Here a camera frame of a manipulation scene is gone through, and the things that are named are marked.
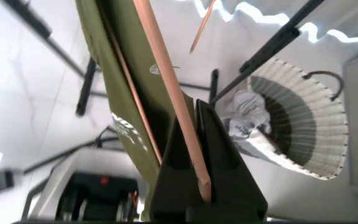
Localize white laundry basket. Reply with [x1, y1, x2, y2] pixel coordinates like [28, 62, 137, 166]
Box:
[225, 57, 350, 181]

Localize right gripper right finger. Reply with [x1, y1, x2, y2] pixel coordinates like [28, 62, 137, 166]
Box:
[195, 98, 269, 222]

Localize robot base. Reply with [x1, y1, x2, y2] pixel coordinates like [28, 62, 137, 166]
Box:
[20, 146, 150, 222]

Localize pale grey shorts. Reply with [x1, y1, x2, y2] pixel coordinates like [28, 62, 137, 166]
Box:
[220, 89, 272, 140]

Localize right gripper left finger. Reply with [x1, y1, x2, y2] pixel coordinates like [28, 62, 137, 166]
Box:
[149, 115, 203, 222]

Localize black clothes rack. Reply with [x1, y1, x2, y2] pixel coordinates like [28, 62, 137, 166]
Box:
[0, 0, 326, 118]

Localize pink clothes hanger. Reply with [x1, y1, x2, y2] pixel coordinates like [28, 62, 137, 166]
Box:
[189, 0, 218, 54]
[99, 0, 213, 203]

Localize black cable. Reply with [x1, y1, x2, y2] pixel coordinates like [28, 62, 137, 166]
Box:
[22, 125, 127, 175]

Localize green long-sleeved shirt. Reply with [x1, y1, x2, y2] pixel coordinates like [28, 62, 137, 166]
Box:
[75, 0, 198, 222]

